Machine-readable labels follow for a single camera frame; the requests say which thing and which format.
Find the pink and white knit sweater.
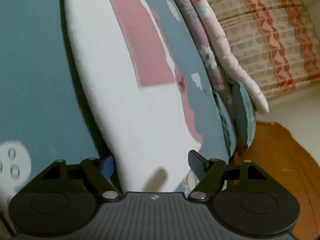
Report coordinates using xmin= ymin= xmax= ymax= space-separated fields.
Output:
xmin=65 ymin=0 xmax=201 ymax=192

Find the lower teal pillow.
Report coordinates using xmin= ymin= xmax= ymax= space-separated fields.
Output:
xmin=213 ymin=91 xmax=237 ymax=158

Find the teal pillow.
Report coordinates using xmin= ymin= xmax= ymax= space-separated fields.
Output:
xmin=232 ymin=83 xmax=256 ymax=152
xmin=213 ymin=91 xmax=237 ymax=158

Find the wooden headboard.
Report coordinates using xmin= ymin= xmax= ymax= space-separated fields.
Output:
xmin=232 ymin=121 xmax=320 ymax=239

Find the upper teal pillow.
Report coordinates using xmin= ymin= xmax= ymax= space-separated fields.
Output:
xmin=232 ymin=83 xmax=256 ymax=152

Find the purple floral folded quilt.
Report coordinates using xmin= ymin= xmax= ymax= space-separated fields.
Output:
xmin=162 ymin=0 xmax=233 ymax=98

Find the pink floral folded quilt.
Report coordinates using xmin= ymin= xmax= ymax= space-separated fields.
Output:
xmin=190 ymin=0 xmax=269 ymax=114

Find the patterned beige red curtain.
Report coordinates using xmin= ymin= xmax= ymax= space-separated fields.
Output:
xmin=207 ymin=0 xmax=319 ymax=100

